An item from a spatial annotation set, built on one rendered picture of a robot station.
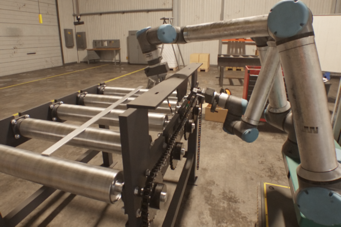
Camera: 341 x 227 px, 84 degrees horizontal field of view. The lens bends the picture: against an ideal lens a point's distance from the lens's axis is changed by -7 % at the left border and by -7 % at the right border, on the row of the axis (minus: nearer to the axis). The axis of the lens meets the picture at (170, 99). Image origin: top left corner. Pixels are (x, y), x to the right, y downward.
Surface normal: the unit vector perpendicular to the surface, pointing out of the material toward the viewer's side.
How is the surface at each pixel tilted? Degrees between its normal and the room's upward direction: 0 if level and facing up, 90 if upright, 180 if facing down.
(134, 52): 90
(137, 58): 90
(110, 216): 0
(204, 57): 90
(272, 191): 0
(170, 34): 81
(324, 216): 95
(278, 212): 0
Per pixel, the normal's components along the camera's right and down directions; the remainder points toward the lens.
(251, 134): 0.31, 0.34
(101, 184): -0.19, -0.44
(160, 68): -0.25, 0.46
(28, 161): -0.14, -0.68
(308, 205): -0.64, 0.29
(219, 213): 0.00, -0.96
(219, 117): -0.39, 0.26
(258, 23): -0.66, 0.00
